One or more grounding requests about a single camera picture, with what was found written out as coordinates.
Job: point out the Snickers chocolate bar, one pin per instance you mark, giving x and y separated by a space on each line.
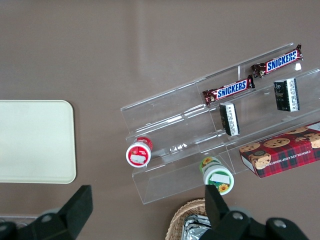
277 61
228 90

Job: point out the clear acrylic stepped shelf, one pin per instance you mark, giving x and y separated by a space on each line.
175 125

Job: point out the red lid cup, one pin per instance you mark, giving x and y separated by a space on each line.
138 155

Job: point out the oval tan wicker basket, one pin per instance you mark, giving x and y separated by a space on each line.
177 220

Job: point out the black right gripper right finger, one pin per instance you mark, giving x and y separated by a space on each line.
222 220

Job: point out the red tartan cookie box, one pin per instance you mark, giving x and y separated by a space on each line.
282 157

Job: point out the beige plastic tray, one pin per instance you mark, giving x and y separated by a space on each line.
35 142

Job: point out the aluminium foil tray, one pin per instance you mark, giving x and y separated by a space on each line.
195 227

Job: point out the green lid sunflower cup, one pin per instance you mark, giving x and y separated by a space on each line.
217 176

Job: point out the clear acrylic bottle rack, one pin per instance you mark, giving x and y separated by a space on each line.
15 218

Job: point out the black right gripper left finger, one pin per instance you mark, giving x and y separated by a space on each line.
72 215

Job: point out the small black white box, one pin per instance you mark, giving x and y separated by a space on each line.
230 118
286 95

